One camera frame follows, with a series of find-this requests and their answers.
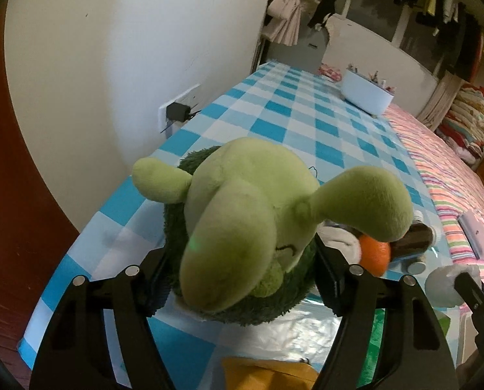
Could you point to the stack of folded quilts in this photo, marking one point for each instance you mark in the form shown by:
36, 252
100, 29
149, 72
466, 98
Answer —
462, 127

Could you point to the orange fruit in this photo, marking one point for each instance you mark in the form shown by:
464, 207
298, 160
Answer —
375, 255

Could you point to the beige tied curtain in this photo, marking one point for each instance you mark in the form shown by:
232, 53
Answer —
282, 21

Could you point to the pink striped bed sheet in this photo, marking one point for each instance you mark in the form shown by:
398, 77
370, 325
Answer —
453, 187

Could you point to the hanging clothes row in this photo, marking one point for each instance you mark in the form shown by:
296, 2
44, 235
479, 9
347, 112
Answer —
443, 35

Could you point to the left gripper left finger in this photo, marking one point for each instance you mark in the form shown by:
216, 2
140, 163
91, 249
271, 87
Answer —
74, 353

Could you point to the green plush toy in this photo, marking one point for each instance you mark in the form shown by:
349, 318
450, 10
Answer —
252, 207

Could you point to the dark brown glass bottle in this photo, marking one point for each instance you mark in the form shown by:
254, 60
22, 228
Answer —
415, 242

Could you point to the yellow paper bag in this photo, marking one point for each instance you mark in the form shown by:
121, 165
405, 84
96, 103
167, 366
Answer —
253, 374

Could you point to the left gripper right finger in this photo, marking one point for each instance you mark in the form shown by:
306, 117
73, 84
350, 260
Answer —
414, 353

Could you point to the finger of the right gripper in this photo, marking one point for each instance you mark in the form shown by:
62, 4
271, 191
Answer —
472, 295

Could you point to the white round basin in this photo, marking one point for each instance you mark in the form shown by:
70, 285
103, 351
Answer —
366, 95

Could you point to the black wall charger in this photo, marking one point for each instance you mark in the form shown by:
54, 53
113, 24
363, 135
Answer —
177, 112

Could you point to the blue checkered tablecloth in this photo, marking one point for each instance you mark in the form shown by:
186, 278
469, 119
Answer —
289, 126

